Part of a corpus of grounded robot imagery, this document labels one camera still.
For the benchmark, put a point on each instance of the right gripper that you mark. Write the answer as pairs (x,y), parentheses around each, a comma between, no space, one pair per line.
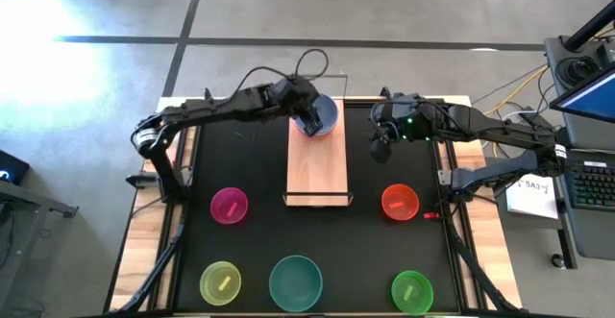
(391,116)

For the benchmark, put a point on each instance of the large blue bowl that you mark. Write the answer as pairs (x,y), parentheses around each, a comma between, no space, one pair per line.
(331,111)

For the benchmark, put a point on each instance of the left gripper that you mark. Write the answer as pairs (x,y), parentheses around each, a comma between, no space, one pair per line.
(298,94)

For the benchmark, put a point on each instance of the black keyboard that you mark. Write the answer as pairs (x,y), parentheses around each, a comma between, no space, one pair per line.
(593,186)

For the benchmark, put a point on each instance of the small red clip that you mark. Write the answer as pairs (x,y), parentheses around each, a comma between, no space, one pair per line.
(431,215)

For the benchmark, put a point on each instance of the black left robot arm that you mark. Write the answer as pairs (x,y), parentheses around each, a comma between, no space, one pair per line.
(211,111)

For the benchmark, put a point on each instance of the small green bowl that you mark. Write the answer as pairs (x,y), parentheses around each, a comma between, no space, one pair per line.
(412,293)

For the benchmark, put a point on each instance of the black device with blue light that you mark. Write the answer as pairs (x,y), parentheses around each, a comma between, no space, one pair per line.
(12,166)

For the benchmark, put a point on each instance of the small orange bowl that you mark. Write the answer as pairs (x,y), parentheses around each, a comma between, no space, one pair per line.
(400,203)

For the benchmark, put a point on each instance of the black table mat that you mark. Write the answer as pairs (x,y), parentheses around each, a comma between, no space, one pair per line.
(336,241)

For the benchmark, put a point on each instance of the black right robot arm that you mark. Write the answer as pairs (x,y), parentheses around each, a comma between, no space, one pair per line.
(480,121)

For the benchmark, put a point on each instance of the large teal bowl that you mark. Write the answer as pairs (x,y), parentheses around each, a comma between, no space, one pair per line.
(295,284)

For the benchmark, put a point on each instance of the white paper sheet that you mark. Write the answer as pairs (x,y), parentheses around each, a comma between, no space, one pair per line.
(531,200)

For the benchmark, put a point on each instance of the monitor with blue screen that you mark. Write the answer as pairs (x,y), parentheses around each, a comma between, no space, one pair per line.
(591,97)

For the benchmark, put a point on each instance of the dark grey desk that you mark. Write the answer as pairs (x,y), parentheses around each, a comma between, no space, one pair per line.
(29,203)

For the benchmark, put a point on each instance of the small pink bowl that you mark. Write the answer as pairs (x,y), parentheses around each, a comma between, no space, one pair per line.
(229,206)

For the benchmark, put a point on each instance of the small yellow bowl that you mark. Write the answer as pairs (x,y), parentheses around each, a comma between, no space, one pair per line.
(220,283)

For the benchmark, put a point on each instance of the black caster wheel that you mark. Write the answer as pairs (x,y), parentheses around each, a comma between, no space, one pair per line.
(558,261)

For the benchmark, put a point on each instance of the wooden shelf with metal frame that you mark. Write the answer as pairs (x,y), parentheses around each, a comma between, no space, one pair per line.
(317,174)

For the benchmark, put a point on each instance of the grey computer cart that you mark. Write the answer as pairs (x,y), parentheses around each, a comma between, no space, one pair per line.
(591,236)

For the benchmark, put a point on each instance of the black pole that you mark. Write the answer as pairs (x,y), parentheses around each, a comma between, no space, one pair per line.
(591,27)

